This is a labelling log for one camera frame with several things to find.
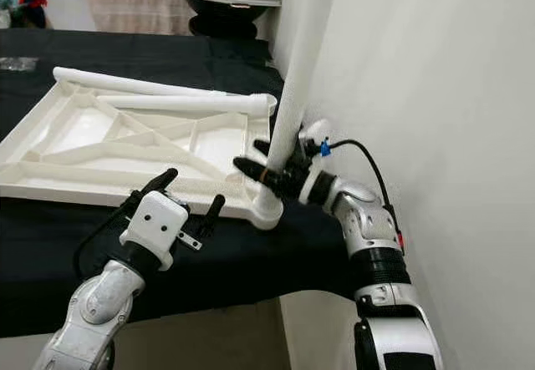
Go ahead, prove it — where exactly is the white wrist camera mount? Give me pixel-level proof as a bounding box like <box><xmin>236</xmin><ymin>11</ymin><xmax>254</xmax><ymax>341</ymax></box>
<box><xmin>120</xmin><ymin>190</ymin><xmax>191</xmax><ymax>271</ymax></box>
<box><xmin>299</xmin><ymin>118</ymin><xmax>335</xmax><ymax>205</ymax></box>

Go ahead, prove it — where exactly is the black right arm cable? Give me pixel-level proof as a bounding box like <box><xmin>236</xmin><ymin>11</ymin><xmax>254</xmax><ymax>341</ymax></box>
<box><xmin>326</xmin><ymin>139</ymin><xmax>400</xmax><ymax>220</ymax></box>

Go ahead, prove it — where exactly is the black round basin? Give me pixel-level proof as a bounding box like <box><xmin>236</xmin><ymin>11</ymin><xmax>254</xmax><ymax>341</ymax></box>
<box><xmin>180</xmin><ymin>0</ymin><xmax>281</xmax><ymax>38</ymax></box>

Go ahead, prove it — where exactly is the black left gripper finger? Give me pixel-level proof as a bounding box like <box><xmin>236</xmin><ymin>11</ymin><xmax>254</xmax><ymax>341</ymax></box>
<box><xmin>130</xmin><ymin>168</ymin><xmax>179</xmax><ymax>212</ymax></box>
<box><xmin>199</xmin><ymin>195</ymin><xmax>227</xmax><ymax>239</ymax></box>

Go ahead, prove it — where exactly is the white plastic table top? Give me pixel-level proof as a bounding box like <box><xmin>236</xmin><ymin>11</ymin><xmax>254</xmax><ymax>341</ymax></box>
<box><xmin>0</xmin><ymin>68</ymin><xmax>281</xmax><ymax>231</ymax></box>

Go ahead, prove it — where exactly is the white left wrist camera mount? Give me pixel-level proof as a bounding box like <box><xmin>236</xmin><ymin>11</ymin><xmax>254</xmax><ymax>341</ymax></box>
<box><xmin>120</xmin><ymin>190</ymin><xmax>191</xmax><ymax>271</ymax></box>

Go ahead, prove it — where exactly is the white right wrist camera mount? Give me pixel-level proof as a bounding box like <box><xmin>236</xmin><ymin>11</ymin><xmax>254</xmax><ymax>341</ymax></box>
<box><xmin>299</xmin><ymin>118</ymin><xmax>335</xmax><ymax>205</ymax></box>

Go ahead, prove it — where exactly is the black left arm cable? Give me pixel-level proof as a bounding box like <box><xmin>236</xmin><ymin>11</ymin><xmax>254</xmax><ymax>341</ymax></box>
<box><xmin>74</xmin><ymin>211</ymin><xmax>135</xmax><ymax>283</ymax></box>

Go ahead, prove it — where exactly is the beige striped cloth cover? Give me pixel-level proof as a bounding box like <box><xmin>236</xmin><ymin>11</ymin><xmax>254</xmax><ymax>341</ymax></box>
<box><xmin>79</xmin><ymin>0</ymin><xmax>197</xmax><ymax>37</ymax></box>

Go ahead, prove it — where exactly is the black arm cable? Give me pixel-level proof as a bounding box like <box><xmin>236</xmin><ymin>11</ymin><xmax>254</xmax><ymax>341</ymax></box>
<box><xmin>326</xmin><ymin>139</ymin><xmax>400</xmax><ymax>220</ymax></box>
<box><xmin>74</xmin><ymin>211</ymin><xmax>135</xmax><ymax>283</ymax></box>

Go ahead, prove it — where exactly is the black fabric bag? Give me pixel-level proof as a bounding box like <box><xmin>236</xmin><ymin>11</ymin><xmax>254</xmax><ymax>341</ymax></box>
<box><xmin>0</xmin><ymin>7</ymin><xmax>48</xmax><ymax>30</ymax></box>

